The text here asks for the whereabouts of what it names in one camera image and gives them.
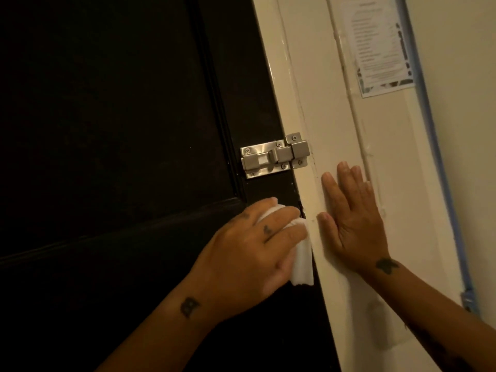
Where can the person's left hand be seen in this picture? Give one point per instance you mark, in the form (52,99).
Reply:
(236,263)

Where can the person's right hand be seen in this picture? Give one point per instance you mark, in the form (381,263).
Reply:
(358,232)

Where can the person's left middle finger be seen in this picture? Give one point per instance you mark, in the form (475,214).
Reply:
(281,220)

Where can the person's right thumb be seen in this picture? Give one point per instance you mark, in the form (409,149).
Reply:
(327,230)

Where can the person's left thumb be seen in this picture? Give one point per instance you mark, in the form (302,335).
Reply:
(285,271)

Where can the person's right little finger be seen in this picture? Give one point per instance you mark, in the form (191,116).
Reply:
(370,195)

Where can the person's right middle finger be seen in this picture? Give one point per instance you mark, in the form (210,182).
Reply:
(348,180)

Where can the white cleaning wipe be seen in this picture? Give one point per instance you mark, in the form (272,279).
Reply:
(304,263)

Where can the person's right forearm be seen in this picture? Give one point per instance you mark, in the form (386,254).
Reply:
(430,317)

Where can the person's left forearm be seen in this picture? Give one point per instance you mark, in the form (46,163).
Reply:
(170,333)

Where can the silver latch keeper plate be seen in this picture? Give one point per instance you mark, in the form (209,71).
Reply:
(299,151)

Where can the silver slide bolt latch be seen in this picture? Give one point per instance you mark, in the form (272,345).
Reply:
(261,158)

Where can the blue painter's tape strip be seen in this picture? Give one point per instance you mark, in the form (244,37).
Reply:
(434,143)

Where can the printed paper notice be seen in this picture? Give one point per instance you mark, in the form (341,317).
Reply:
(378,46)

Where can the black panel door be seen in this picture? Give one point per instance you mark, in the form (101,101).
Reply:
(116,131)

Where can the cream door frame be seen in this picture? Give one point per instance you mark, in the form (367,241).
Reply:
(329,92)

